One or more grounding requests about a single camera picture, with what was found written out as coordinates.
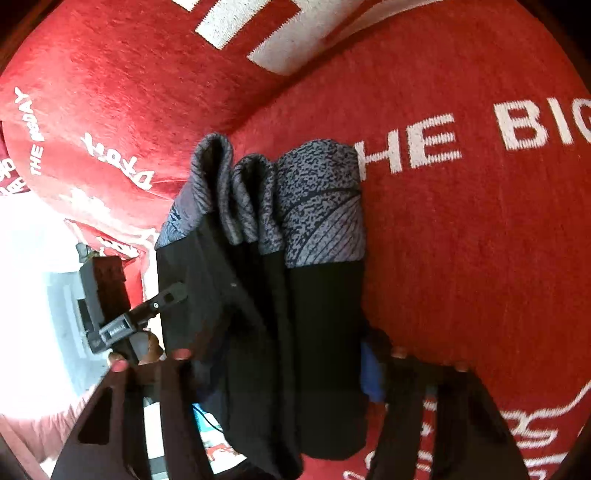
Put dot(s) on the dark red printed pillow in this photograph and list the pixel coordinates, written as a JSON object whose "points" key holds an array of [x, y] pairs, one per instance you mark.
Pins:
{"points": [[10, 170]]}

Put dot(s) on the person's left hand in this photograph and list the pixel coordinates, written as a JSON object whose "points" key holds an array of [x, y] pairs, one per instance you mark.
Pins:
{"points": [[154, 346]]}

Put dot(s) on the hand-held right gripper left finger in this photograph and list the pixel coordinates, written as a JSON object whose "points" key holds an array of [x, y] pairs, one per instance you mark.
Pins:
{"points": [[180, 392]]}

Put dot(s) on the red printed blanket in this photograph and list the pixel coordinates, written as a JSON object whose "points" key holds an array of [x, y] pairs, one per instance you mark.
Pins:
{"points": [[461, 254]]}

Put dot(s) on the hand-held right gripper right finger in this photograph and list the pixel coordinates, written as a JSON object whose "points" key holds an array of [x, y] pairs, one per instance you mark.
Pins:
{"points": [[371, 371]]}

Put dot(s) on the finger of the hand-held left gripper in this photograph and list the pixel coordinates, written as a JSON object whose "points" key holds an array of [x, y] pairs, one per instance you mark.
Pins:
{"points": [[164, 300]]}

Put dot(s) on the black pants with grey band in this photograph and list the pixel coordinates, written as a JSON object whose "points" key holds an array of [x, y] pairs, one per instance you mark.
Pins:
{"points": [[314, 300]]}

